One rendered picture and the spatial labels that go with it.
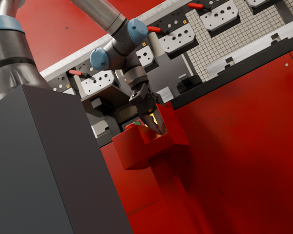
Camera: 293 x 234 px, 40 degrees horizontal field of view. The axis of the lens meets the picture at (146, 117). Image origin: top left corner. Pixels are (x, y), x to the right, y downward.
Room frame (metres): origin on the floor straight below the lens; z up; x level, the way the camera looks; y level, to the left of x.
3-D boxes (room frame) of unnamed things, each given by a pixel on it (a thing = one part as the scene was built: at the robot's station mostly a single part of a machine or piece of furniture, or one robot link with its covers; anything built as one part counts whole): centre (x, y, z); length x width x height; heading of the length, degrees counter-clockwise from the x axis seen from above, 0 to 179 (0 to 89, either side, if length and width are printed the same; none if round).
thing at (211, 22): (1.57, -0.46, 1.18); 0.15 x 0.09 x 0.17; 78
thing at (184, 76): (1.78, -0.24, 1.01); 0.26 x 0.12 x 0.05; 168
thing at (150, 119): (1.35, -0.02, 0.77); 0.06 x 0.03 x 0.09; 160
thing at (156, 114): (1.34, -0.05, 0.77); 0.06 x 0.03 x 0.09; 160
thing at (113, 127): (1.51, 0.14, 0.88); 0.14 x 0.04 x 0.22; 168
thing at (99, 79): (1.70, 0.13, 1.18); 0.15 x 0.09 x 0.17; 78
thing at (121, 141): (1.36, 0.02, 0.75); 0.20 x 0.16 x 0.18; 70
